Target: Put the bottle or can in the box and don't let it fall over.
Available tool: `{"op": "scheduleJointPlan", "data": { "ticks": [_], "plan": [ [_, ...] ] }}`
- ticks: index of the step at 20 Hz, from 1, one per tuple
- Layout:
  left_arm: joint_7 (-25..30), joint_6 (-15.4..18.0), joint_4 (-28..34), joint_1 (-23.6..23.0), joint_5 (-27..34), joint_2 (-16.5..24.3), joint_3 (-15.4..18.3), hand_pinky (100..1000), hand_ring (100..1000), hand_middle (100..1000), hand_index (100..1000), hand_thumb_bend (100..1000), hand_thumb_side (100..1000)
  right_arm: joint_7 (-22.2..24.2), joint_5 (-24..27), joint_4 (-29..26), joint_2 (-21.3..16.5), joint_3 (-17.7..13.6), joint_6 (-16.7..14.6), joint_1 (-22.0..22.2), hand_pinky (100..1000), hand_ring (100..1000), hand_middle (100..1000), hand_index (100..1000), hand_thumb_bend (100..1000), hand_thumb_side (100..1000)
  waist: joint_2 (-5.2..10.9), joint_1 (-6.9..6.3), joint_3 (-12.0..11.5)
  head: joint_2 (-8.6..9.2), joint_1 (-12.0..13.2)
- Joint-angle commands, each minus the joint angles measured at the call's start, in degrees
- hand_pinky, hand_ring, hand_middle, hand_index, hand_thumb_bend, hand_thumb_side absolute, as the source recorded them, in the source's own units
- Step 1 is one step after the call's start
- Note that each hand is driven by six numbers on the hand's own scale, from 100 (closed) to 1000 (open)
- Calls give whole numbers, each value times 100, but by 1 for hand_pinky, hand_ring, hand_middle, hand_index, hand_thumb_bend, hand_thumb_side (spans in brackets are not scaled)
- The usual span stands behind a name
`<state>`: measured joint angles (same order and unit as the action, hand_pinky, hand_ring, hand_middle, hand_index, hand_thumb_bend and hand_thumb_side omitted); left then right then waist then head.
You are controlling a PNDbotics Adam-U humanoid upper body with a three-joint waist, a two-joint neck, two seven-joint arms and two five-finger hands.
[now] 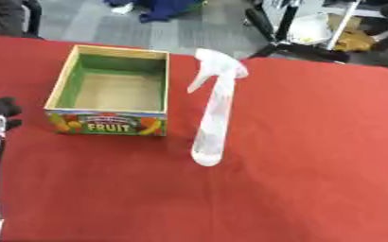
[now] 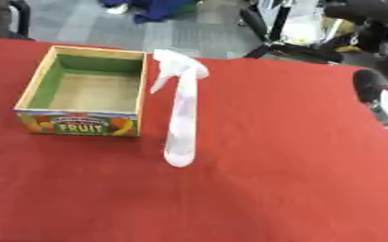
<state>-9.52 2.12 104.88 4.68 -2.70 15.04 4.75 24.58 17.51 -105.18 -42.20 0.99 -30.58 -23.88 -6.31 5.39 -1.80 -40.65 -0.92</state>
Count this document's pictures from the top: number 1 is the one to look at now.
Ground clear spray bottle white trigger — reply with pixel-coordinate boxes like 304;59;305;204
185;47;251;167

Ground blue bag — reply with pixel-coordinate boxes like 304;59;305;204
102;0;209;24

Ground person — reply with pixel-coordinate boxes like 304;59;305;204
0;0;45;40

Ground white plastic bag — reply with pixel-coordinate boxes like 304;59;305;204
287;12;335;45

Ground black tripod stand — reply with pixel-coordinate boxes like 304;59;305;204
241;0;352;63

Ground yellow bag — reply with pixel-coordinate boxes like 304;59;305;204
327;14;379;53

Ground tan cardboard box green inside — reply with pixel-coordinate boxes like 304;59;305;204
43;43;171;137

